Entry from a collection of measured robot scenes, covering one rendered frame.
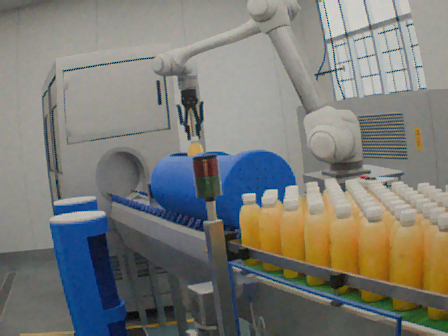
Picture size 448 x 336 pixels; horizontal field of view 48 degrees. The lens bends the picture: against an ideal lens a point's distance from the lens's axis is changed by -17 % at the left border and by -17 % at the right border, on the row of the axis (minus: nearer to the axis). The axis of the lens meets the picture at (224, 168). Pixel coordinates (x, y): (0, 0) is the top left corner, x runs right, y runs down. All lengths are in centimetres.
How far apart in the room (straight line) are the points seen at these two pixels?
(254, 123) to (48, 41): 297
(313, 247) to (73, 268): 123
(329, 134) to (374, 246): 102
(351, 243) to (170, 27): 614
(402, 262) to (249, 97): 637
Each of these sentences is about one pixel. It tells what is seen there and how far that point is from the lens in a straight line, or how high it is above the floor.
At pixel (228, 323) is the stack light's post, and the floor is 81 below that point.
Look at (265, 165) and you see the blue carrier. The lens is 204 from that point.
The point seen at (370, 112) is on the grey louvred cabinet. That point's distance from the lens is 396.
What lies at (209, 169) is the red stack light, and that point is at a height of 123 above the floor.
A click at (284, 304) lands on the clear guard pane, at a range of 140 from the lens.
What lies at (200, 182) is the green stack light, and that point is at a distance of 144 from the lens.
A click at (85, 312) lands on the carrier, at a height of 62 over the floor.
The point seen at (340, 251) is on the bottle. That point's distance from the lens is 133.
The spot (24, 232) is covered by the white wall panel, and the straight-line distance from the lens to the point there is 709.
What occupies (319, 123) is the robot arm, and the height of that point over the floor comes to 130.
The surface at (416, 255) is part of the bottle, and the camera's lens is 113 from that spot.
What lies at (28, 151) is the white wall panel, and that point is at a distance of 701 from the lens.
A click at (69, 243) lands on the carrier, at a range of 236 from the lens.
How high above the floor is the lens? 132
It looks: 4 degrees down
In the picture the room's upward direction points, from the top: 7 degrees counter-clockwise
